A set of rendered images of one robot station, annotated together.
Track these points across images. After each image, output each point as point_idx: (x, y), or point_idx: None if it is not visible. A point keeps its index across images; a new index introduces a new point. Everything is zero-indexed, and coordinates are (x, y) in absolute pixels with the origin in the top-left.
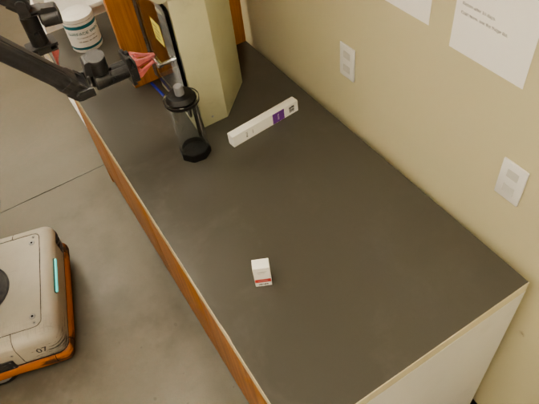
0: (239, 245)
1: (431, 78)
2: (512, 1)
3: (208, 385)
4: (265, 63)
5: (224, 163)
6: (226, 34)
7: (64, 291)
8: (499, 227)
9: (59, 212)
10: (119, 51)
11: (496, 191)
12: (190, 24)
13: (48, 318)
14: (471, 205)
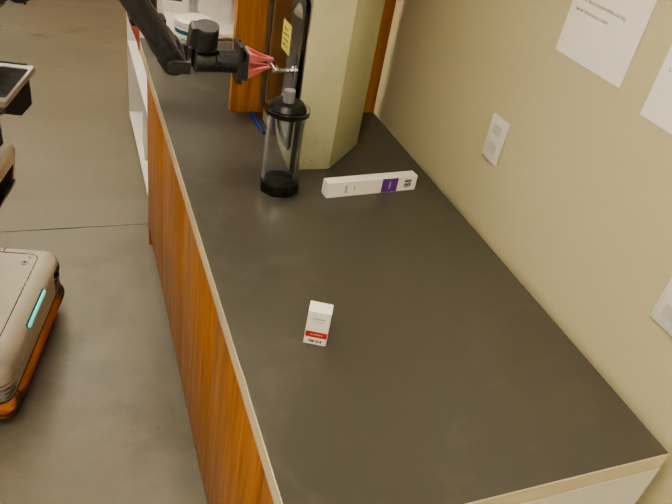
0: (297, 293)
1: (603, 159)
2: None
3: None
4: (389, 138)
5: (309, 208)
6: (362, 72)
7: (37, 334)
8: (642, 373)
9: (71, 255)
10: (236, 39)
11: (653, 316)
12: (330, 32)
13: (3, 351)
14: (609, 339)
